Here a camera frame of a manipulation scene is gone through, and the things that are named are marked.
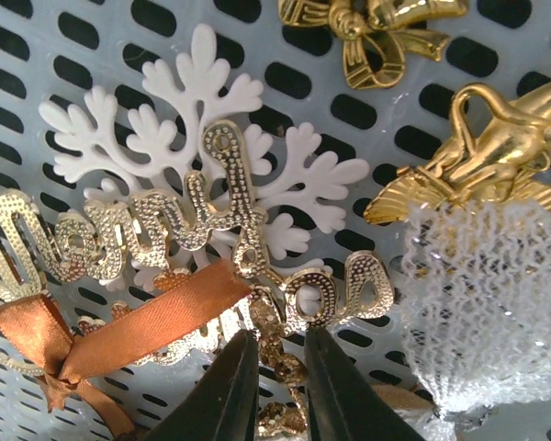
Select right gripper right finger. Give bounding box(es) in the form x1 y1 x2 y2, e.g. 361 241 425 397
304 327 422 441

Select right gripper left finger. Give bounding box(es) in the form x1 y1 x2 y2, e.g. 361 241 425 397
144 330 258 441

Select gold glitter twig ornament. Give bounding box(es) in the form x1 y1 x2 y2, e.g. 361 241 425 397
249 287 308 437

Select white perforated plastic basket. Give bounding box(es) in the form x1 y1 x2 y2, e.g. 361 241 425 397
0 1 551 440

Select gold merry christmas sign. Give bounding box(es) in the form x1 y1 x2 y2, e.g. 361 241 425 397
0 120 394 377

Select beige fabric sack ornament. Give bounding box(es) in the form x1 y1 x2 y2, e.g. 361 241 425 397
369 383 458 441

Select white mesh bow bell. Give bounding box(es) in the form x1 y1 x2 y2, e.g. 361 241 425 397
399 201 551 440

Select brown ribbon bow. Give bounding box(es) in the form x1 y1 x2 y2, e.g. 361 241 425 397
0 260 251 436

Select white snowflake ornament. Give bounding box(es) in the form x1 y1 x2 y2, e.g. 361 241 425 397
39 24 369 277

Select gold bow ornament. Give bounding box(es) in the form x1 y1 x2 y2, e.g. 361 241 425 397
277 0 469 90

